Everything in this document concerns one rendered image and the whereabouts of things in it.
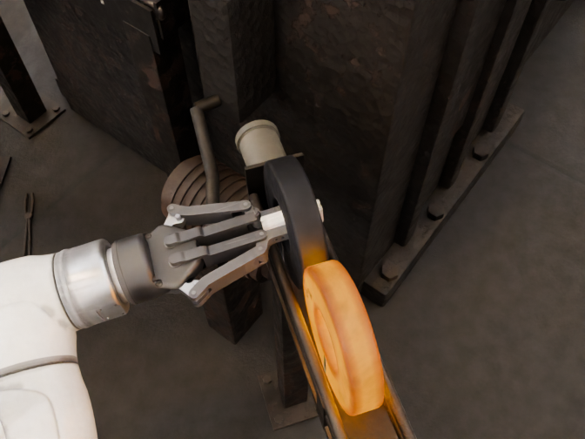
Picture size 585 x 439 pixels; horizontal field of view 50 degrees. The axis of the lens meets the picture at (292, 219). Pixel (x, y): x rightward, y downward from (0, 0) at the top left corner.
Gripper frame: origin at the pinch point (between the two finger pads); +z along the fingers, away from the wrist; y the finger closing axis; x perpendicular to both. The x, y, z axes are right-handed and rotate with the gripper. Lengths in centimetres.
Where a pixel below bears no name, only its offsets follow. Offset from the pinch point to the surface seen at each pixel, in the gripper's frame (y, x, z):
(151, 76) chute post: -43.6, -14.6, -12.2
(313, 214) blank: 3.7, 5.8, 1.7
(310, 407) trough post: 3, -70, -3
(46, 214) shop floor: -62, -67, -50
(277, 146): -12.3, -2.2, 1.7
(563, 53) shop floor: -73, -80, 101
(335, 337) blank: 17.3, 6.7, -0.8
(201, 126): -26.7, -11.0, -6.8
